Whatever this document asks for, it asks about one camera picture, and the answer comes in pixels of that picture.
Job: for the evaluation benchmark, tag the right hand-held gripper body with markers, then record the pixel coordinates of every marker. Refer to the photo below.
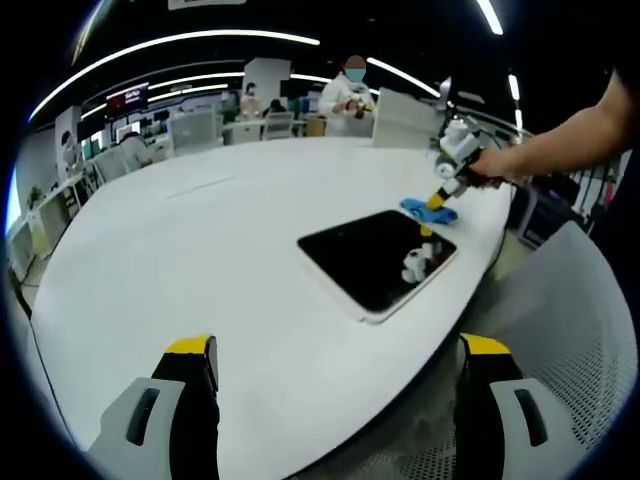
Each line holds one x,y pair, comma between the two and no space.
460,145

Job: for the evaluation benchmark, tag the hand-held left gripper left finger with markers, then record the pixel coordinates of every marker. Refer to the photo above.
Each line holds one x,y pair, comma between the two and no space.
150,425

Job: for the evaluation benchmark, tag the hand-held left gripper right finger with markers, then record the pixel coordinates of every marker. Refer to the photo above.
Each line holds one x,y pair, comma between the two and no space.
520,425

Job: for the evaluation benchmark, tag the blue cleaning cloth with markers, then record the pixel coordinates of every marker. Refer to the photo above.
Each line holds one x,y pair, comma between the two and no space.
440,215

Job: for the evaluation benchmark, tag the person's right hand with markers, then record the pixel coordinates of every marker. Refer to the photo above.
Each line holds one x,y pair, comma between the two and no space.
500,167

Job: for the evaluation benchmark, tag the white partition panel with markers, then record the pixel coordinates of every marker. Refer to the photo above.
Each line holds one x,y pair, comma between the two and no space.
405,120

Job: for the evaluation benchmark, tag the white mesh office chair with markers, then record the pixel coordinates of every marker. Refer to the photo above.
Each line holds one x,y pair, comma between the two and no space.
560,340

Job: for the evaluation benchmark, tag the black storage bin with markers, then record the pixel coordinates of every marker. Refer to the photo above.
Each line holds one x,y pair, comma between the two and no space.
552,215

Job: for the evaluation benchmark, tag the white background chair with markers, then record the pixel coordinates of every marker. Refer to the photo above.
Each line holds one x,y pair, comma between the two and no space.
278,125

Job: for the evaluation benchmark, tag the person's black sleeve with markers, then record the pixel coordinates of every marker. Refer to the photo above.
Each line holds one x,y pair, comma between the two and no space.
627,82

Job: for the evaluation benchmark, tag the translucent partition panel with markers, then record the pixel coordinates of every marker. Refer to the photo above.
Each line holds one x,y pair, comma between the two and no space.
195,131

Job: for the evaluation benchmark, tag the green potted plant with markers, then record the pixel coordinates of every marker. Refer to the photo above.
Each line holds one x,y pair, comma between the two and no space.
35,196

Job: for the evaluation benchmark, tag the curved ceiling light strip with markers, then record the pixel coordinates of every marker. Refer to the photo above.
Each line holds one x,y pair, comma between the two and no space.
165,42

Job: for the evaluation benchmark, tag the red screen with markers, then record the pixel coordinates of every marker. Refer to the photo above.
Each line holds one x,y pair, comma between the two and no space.
127,98

